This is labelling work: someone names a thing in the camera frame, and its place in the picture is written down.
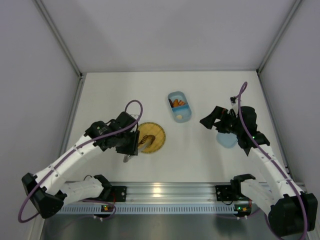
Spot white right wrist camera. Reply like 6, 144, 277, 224
230, 96, 239, 112

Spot light blue lunch box lid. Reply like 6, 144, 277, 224
216, 132, 238, 149

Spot orange fried piece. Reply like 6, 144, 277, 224
173, 99, 180, 108

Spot slotted cable duct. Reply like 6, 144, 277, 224
58, 203, 252, 215

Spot round bamboo plate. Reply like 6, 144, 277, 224
138, 122, 166, 154

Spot aluminium frame post right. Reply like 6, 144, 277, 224
256, 0, 305, 76

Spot aluminium frame post left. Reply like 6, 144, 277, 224
32, 0, 83, 79

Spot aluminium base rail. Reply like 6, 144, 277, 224
57, 181, 307, 204

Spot brown green vegetable piece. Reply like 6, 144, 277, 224
139, 135, 156, 144

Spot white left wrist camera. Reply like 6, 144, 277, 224
131, 114, 139, 119

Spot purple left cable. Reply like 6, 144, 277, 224
17, 99, 144, 223

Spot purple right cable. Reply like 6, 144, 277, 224
214, 81, 311, 237

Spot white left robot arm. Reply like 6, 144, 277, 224
21, 111, 140, 219

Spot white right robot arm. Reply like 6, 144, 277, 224
200, 106, 318, 238

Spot light blue lunch box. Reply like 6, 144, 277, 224
167, 91, 192, 123

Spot purple cable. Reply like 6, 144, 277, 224
17, 99, 144, 223
214, 81, 311, 237

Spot aluminium frame post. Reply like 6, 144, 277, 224
256, 0, 305, 76
32, 0, 83, 79

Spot metal serving tongs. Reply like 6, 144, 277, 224
123, 142, 152, 163

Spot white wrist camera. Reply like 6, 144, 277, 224
131, 114, 139, 119
230, 96, 239, 112

